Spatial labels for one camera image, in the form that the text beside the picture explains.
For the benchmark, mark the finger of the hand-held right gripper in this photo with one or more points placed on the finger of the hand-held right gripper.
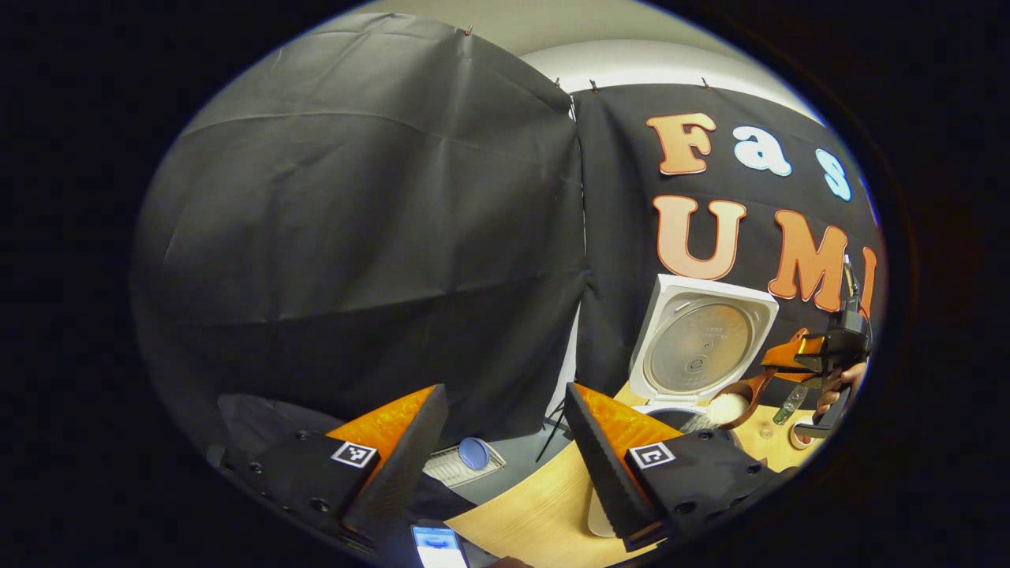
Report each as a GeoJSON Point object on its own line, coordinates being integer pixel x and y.
{"type": "Point", "coordinates": [789, 363]}

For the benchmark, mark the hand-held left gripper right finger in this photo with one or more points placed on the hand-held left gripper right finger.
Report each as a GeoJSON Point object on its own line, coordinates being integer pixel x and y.
{"type": "Point", "coordinates": [604, 465]}

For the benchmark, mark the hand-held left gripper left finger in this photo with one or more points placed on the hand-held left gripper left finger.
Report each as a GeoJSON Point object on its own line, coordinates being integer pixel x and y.
{"type": "Point", "coordinates": [402, 465]}

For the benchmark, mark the brown wooden spoon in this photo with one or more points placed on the brown wooden spoon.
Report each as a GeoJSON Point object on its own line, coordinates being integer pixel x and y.
{"type": "Point", "coordinates": [757, 390]}

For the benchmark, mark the white rice spoonful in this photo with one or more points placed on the white rice spoonful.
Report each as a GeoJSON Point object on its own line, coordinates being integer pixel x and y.
{"type": "Point", "coordinates": [727, 409]}

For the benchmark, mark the white rice cooker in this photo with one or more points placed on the white rice cooker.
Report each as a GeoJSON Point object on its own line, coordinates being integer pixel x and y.
{"type": "Point", "coordinates": [694, 355]}

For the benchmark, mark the clear plastic water bottle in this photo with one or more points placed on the clear plastic water bottle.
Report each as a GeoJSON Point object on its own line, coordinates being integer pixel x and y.
{"type": "Point", "coordinates": [789, 406]}

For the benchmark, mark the white container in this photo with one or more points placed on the white container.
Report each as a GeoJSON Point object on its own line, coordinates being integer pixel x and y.
{"type": "Point", "coordinates": [604, 517]}

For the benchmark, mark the blue round lid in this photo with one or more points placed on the blue round lid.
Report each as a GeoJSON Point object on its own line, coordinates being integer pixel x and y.
{"type": "Point", "coordinates": [474, 454]}

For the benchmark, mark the small clear glass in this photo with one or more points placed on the small clear glass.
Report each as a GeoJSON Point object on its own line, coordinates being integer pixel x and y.
{"type": "Point", "coordinates": [765, 432]}

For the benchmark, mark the smartphone with blue screen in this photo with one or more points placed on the smartphone with blue screen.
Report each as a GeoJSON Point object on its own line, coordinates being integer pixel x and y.
{"type": "Point", "coordinates": [438, 548]}

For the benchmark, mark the black backdrop cloth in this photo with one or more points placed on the black backdrop cloth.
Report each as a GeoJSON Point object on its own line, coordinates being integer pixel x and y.
{"type": "Point", "coordinates": [355, 237]}

